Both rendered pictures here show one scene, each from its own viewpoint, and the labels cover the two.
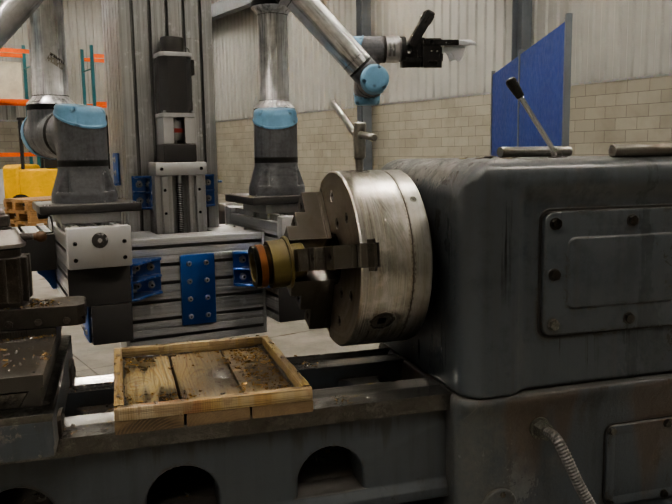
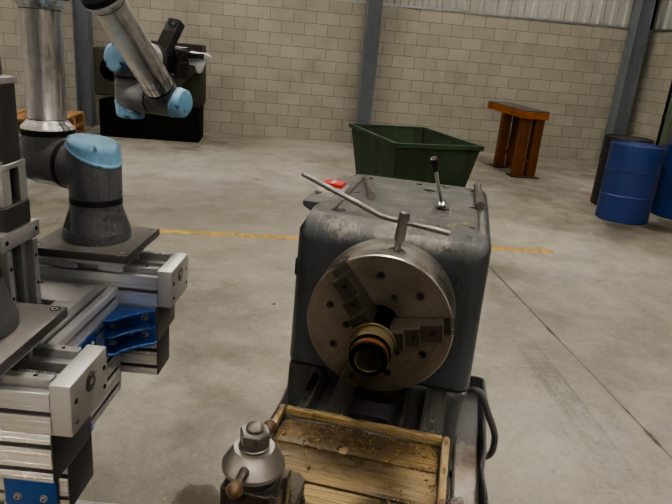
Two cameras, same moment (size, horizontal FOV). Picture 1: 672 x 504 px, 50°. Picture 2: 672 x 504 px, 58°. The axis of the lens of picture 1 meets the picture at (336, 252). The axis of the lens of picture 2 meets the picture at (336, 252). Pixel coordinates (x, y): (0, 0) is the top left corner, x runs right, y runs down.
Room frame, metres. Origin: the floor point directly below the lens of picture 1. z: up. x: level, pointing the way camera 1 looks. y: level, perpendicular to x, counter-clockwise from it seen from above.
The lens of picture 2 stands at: (0.85, 1.09, 1.63)
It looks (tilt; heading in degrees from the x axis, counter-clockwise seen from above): 19 degrees down; 298
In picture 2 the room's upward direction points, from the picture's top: 5 degrees clockwise
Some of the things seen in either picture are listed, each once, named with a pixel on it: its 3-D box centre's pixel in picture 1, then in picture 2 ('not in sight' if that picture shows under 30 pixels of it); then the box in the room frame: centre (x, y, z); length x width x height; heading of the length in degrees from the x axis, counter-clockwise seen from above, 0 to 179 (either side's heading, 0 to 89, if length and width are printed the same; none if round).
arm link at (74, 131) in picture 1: (79, 131); not in sight; (1.75, 0.61, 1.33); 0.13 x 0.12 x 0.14; 48
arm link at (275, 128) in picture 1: (275, 131); (92, 166); (1.97, 0.16, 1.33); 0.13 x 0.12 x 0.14; 5
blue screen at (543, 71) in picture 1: (519, 160); not in sight; (7.99, -2.01, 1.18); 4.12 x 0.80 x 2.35; 176
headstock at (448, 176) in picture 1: (546, 255); (395, 265); (1.44, -0.42, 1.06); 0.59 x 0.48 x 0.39; 107
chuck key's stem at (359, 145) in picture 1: (359, 155); (399, 238); (1.29, -0.04, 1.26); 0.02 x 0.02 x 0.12
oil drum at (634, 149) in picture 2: not in sight; (629, 182); (1.15, -6.72, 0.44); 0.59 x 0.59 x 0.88
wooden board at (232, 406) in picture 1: (203, 376); (348, 472); (1.23, 0.23, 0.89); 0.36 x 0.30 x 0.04; 17
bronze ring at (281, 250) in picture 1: (278, 263); (371, 347); (1.27, 0.10, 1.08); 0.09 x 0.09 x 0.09; 18
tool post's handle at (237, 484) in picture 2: not in sight; (238, 483); (1.20, 0.61, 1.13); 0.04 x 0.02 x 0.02; 107
